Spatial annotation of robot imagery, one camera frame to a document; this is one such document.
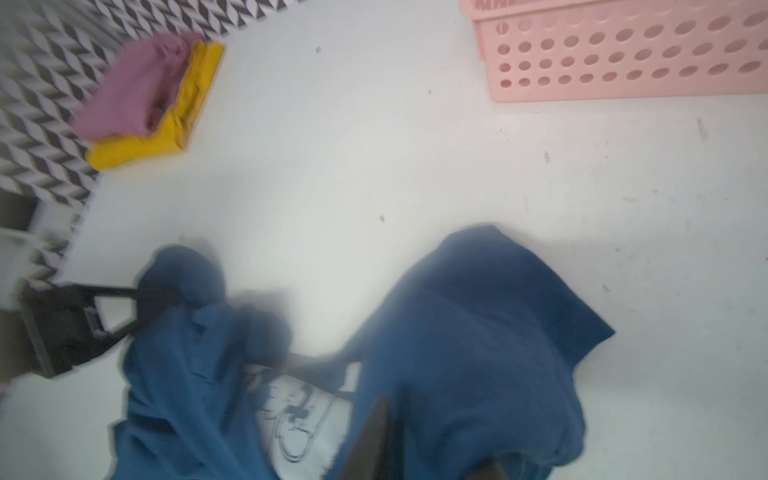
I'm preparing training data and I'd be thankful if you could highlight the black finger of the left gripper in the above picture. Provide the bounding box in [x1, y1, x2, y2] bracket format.
[83, 285, 174, 300]

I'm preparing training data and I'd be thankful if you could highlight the folded yellow t-shirt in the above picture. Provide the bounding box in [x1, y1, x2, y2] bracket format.
[85, 40, 224, 171]

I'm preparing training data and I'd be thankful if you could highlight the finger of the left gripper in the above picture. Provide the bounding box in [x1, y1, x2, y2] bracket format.
[98, 305, 162, 351]

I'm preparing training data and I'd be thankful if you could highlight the pink plastic basket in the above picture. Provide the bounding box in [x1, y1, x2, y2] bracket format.
[459, 0, 767, 103]

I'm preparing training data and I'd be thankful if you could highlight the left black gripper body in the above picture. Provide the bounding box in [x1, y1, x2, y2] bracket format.
[19, 284, 102, 378]

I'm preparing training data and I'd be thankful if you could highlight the folded pink t-shirt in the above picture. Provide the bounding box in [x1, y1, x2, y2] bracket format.
[70, 31, 205, 142]

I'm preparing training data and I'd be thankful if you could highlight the blue mickey t-shirt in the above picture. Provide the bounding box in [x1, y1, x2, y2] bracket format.
[112, 225, 613, 479]

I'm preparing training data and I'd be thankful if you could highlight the right gripper own finger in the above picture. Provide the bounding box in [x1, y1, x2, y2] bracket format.
[339, 397, 391, 480]

